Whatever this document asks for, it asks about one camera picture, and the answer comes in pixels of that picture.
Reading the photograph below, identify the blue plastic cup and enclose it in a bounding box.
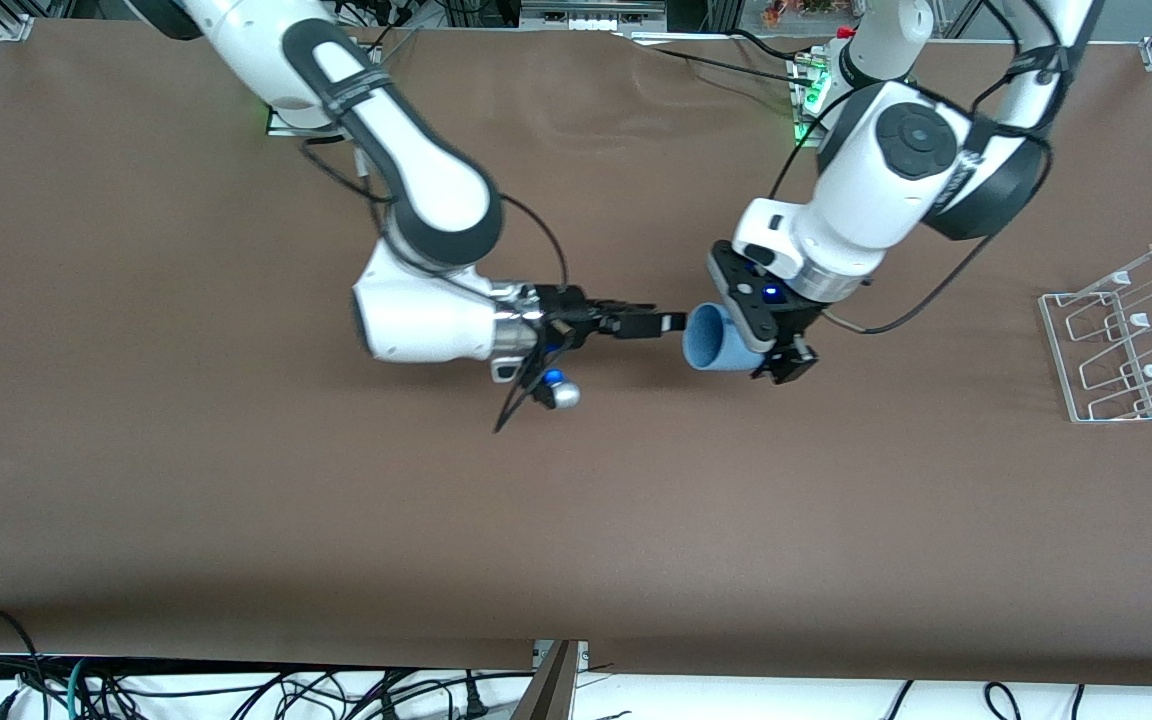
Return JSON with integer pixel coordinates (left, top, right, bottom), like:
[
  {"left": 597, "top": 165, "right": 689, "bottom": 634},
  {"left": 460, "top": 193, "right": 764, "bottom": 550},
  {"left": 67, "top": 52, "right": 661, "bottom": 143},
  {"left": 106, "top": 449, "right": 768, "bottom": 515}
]
[{"left": 682, "top": 303, "right": 770, "bottom": 374}]

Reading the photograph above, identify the grey device with white sockets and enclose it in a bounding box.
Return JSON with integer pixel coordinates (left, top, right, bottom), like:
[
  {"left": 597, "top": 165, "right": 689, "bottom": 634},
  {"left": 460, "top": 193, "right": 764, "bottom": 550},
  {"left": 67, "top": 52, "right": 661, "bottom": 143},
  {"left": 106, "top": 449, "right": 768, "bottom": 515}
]
[{"left": 521, "top": 0, "right": 668, "bottom": 32}]

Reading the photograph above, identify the orange colourful object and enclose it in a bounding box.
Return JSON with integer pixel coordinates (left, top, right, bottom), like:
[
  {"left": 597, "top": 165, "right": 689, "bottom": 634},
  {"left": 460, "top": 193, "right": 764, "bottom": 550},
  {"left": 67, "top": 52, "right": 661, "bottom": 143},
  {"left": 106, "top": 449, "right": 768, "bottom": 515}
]
[{"left": 763, "top": 0, "right": 859, "bottom": 27}]

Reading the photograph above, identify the wooden table leg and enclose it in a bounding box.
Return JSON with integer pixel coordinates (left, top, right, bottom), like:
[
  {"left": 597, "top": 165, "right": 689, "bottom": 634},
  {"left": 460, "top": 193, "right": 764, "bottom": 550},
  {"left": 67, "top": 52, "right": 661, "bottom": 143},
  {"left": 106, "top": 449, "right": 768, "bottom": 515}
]
[{"left": 511, "top": 640, "right": 580, "bottom": 720}]

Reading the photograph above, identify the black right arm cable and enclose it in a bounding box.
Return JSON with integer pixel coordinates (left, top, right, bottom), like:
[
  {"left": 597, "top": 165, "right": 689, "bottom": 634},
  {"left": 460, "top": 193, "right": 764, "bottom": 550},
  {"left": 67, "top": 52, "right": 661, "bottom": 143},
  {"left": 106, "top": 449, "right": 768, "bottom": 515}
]
[{"left": 299, "top": 135, "right": 570, "bottom": 435}]

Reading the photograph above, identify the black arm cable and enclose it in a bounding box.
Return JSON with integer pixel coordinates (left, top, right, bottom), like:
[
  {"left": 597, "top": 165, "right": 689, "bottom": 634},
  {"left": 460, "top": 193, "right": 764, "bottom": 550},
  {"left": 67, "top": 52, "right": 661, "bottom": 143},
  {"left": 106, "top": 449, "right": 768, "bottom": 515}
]
[
  {"left": 299, "top": 135, "right": 570, "bottom": 435},
  {"left": 768, "top": 0, "right": 1079, "bottom": 336}
]

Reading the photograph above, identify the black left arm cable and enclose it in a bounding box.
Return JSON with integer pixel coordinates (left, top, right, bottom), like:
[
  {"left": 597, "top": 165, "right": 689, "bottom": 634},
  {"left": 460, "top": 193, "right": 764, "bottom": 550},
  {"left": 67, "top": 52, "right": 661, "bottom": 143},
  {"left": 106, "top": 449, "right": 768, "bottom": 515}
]
[{"left": 768, "top": 0, "right": 1079, "bottom": 336}]

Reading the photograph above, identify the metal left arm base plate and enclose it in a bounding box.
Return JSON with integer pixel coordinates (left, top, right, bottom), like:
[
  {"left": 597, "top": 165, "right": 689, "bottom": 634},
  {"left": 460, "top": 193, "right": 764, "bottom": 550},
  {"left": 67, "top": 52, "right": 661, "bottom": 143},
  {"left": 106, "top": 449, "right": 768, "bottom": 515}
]
[{"left": 788, "top": 55, "right": 829, "bottom": 148}]

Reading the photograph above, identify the black base cable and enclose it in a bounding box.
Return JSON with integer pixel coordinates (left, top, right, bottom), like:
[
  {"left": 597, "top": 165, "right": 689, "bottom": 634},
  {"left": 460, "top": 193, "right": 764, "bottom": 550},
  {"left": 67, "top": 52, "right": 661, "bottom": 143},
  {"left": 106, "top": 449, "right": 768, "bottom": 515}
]
[
  {"left": 626, "top": 33, "right": 807, "bottom": 86},
  {"left": 731, "top": 27, "right": 819, "bottom": 63}
]

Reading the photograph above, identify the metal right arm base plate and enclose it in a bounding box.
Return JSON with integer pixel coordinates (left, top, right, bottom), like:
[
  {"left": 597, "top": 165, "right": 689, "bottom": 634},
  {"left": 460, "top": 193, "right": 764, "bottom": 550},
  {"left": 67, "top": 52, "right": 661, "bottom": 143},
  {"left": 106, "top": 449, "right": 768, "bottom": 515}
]
[{"left": 266, "top": 98, "right": 339, "bottom": 138}]

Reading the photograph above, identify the small metal bracket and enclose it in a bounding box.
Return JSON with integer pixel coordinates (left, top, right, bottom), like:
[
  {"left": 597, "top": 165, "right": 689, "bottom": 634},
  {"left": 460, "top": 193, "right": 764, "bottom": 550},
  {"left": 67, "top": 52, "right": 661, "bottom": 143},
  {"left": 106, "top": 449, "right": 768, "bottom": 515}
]
[{"left": 533, "top": 640, "right": 591, "bottom": 674}]

